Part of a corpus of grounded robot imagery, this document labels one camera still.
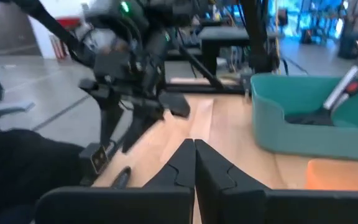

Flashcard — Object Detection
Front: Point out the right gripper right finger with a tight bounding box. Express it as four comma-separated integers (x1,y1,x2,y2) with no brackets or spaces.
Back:
195,139,358,224

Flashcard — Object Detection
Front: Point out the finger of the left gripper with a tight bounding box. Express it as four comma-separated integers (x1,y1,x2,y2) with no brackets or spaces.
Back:
99,99,124,147
122,108,163,154

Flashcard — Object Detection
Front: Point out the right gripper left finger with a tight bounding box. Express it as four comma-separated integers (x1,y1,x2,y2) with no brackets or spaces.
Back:
35,139,196,224

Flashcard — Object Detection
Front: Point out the wooden box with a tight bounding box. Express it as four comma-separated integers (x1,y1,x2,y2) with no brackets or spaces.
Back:
305,158,358,192

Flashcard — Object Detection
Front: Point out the teal plastic bin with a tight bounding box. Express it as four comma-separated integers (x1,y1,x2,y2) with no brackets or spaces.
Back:
249,73,358,163

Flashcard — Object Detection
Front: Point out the black office chair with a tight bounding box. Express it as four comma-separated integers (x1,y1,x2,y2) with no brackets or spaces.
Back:
0,62,85,224

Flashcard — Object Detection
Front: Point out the dark grey desk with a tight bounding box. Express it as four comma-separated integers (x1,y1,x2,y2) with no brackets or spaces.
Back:
197,26,250,75

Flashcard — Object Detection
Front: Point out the red box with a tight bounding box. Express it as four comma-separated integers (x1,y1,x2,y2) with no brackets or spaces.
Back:
48,17,81,60

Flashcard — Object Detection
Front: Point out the black diagonal frame brace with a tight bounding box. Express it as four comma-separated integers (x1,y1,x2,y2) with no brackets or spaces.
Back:
177,45,226,91

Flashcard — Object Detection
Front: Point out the black frame base rail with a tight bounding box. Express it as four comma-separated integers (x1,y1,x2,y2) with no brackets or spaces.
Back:
165,82,252,95

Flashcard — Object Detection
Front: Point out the black frame upright post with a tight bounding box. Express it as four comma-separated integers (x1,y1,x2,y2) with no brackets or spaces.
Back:
240,0,277,74

